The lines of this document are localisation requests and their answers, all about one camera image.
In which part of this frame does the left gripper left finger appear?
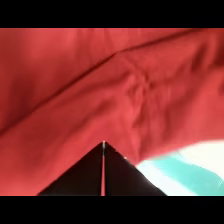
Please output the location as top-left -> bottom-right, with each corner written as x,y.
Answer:
38,141 -> 104,197

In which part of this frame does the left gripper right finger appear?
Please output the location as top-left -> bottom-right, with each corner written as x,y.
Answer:
103,141 -> 167,197

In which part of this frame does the red T-shirt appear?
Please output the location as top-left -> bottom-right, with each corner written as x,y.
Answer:
0,27 -> 224,197

